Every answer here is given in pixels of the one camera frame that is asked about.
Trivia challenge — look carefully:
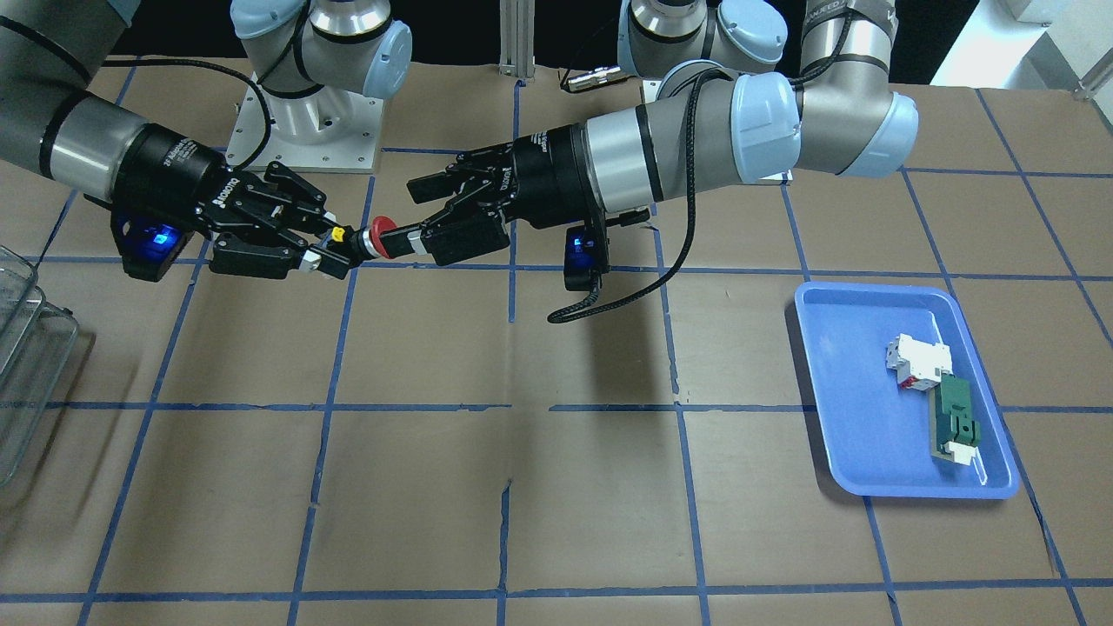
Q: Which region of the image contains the white circuit breaker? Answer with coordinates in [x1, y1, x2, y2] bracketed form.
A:
[885, 334, 954, 391]

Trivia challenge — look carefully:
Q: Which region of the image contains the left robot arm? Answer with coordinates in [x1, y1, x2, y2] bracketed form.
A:
[370, 1, 919, 265]

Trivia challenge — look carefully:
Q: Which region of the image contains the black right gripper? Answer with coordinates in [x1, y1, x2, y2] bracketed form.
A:
[109, 123, 349, 280]

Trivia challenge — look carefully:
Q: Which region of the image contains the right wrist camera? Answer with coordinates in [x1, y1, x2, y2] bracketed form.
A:
[109, 211, 194, 283]

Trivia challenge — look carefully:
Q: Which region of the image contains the wire mesh shelf rack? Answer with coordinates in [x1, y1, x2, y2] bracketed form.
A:
[1, 247, 79, 486]

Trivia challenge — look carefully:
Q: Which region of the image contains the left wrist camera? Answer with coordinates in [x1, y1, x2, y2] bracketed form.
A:
[562, 224, 610, 292]

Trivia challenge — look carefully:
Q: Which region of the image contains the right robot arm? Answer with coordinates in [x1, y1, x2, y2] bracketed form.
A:
[3, 1, 412, 282]

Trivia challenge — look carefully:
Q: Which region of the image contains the blue plastic tray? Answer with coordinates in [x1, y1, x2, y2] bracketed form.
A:
[795, 281, 1020, 499]

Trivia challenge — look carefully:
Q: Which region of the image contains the red emergency stop button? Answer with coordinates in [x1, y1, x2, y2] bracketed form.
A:
[323, 216, 398, 267]

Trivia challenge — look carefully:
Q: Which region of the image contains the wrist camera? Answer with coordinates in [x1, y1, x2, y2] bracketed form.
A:
[562, 224, 610, 292]
[109, 211, 194, 283]

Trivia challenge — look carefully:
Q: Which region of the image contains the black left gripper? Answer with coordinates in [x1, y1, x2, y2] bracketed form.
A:
[395, 126, 605, 266]

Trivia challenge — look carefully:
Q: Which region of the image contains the aluminium frame post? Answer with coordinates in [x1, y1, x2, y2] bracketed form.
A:
[498, 0, 536, 82]

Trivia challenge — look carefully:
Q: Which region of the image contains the green terminal block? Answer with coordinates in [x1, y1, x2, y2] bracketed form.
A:
[930, 374, 982, 466]

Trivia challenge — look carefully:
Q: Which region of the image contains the black camera cable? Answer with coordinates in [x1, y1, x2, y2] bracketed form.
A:
[546, 26, 861, 324]

